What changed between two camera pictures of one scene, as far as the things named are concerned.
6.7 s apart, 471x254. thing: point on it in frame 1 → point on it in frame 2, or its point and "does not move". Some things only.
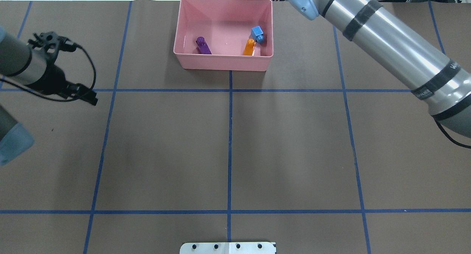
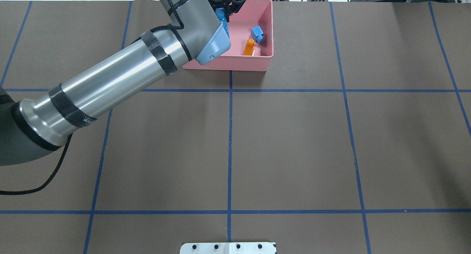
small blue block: (257, 34) does not move
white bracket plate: (250, 247) does not move
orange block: (249, 47) does not move
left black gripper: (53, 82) → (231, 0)
